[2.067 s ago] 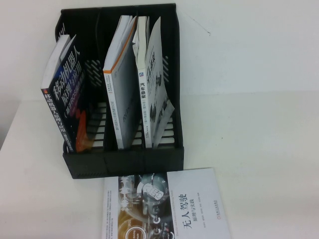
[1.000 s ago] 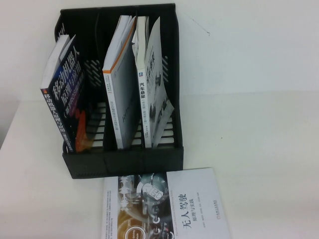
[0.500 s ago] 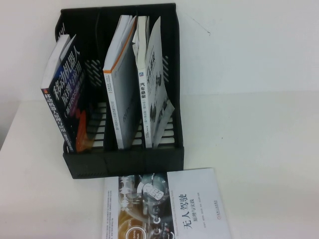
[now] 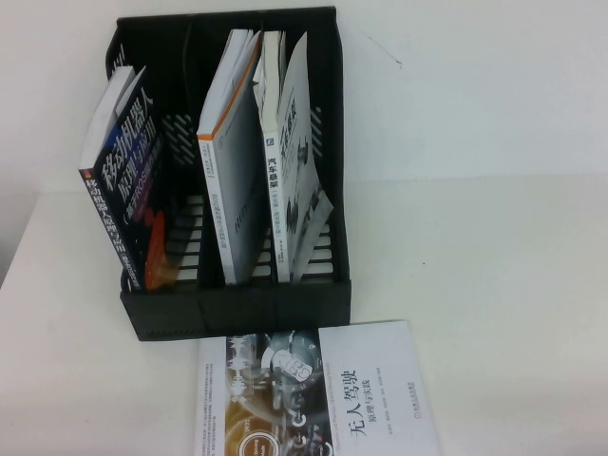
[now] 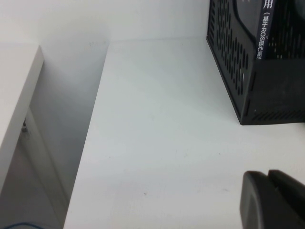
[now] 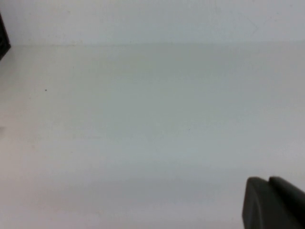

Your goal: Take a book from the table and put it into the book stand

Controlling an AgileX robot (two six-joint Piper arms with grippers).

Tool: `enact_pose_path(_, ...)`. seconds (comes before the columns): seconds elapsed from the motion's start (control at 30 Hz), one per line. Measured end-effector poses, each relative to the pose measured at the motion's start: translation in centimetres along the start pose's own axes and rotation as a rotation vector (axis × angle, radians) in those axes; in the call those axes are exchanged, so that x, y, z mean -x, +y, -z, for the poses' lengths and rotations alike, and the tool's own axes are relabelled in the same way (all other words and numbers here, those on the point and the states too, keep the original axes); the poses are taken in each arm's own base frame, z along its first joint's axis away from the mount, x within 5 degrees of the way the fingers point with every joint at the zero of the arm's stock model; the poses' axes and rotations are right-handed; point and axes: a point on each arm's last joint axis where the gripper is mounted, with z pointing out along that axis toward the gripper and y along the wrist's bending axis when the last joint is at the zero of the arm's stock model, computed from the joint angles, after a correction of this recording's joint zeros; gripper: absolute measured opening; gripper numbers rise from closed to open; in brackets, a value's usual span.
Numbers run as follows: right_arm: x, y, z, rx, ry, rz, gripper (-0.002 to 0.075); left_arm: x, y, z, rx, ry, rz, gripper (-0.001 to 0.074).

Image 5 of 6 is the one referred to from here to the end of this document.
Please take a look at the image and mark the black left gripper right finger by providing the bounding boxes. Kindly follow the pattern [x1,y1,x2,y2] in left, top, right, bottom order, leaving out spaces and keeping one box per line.
[268,169,305,205]

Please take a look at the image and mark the blue rimmed round object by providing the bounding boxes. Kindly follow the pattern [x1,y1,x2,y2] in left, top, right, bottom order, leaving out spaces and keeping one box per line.
[8,221,48,229]

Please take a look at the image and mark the black three-slot book stand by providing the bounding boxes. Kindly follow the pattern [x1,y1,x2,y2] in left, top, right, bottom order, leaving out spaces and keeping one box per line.
[206,0,305,126]

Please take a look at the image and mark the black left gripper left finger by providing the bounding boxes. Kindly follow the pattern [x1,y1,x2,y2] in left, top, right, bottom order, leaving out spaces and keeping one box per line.
[239,170,305,229]

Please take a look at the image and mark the dark blue mobile robot book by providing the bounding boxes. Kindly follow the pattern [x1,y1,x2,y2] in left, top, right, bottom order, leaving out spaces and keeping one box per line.
[255,0,278,62]

